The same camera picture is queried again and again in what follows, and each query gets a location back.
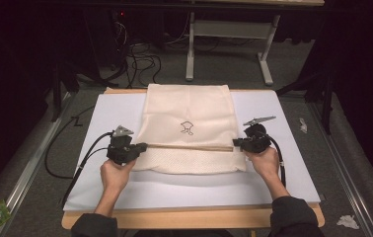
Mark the crumpled white paper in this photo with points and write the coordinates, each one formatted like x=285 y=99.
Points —
x=348 y=221

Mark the small white scrap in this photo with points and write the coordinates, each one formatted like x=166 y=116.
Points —
x=303 y=125

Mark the white foam board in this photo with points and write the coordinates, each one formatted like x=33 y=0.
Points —
x=109 y=108

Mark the person's right hand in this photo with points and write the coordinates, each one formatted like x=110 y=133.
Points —
x=266 y=164

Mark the cream mesh laundry bag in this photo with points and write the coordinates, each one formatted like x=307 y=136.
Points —
x=187 y=108

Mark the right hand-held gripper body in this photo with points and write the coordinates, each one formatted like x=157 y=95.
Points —
x=258 y=141

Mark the dark box with red light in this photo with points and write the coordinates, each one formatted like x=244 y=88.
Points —
x=119 y=36

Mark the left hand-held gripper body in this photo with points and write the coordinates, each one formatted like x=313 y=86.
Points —
x=121 y=148

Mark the metal floor rail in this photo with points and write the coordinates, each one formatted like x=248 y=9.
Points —
x=342 y=164
x=30 y=164

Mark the person's left hand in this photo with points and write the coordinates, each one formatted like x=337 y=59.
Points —
x=117 y=176

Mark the black stand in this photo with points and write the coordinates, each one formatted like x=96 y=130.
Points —
x=58 y=89
x=326 y=98

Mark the white desk frame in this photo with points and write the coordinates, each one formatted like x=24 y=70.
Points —
x=230 y=29

